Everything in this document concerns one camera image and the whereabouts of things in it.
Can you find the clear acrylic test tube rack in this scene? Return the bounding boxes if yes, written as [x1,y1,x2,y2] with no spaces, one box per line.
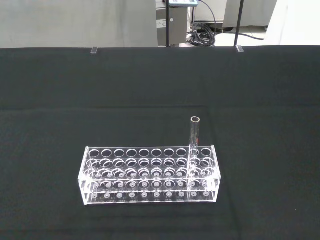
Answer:
[77,144,222,207]

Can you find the black bench cloth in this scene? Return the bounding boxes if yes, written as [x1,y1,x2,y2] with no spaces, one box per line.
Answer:
[0,45,320,240]

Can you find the grey metal cabinet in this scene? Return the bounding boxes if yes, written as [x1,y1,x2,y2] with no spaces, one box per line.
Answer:
[155,0,189,48]

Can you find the black tripod pole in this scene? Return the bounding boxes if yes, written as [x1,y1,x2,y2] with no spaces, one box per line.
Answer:
[164,0,174,48]
[233,0,245,48]

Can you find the blue-grey device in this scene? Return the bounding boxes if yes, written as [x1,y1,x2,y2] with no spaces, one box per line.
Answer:
[169,0,200,7]

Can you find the black cable bundle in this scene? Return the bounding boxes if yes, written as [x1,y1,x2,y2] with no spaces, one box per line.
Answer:
[186,22,217,47]

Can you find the black curved cable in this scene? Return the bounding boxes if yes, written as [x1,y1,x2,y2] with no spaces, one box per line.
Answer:
[198,0,218,26]

